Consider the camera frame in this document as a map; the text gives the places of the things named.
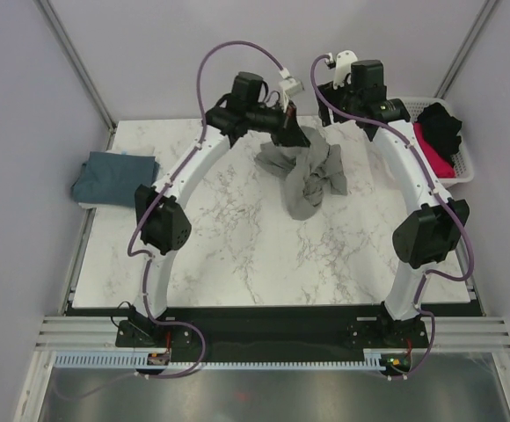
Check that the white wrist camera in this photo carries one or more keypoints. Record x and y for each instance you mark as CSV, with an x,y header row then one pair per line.
x,y
341,64
289,87

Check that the folded blue t shirt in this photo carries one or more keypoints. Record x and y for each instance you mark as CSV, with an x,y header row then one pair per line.
x,y
108,179

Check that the right corner aluminium post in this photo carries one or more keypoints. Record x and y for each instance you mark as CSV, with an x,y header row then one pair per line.
x,y
470,40

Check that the left corner aluminium post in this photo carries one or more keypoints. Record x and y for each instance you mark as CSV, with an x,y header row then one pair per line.
x,y
69,50

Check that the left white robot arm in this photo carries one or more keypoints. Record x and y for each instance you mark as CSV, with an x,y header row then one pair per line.
x,y
162,227

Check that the aluminium frame rail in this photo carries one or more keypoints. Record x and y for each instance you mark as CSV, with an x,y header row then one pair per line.
x,y
453,334

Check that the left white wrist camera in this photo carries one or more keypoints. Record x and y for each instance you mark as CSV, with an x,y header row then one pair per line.
x,y
289,87

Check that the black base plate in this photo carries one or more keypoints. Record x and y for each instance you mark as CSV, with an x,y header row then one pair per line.
x,y
288,332

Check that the corner aluminium post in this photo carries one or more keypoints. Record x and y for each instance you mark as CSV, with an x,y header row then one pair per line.
x,y
470,40
69,50

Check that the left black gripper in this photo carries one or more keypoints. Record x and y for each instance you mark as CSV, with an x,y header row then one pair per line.
x,y
286,132

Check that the white slotted cable duct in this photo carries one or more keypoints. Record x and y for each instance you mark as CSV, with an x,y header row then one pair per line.
x,y
141,360

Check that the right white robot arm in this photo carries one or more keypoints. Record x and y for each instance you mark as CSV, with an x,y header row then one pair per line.
x,y
435,222

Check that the white plastic basket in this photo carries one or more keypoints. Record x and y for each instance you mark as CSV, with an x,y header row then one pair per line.
x,y
463,166

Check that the black t shirt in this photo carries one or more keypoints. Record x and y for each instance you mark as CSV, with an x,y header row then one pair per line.
x,y
441,130

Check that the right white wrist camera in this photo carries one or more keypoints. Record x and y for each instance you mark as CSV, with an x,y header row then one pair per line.
x,y
341,64

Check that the red t shirt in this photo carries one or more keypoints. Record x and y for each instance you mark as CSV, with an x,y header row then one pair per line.
x,y
440,167

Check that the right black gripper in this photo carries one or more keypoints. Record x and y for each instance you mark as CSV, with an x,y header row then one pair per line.
x,y
330,93

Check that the grey t shirt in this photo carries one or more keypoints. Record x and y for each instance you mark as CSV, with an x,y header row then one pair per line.
x,y
305,172

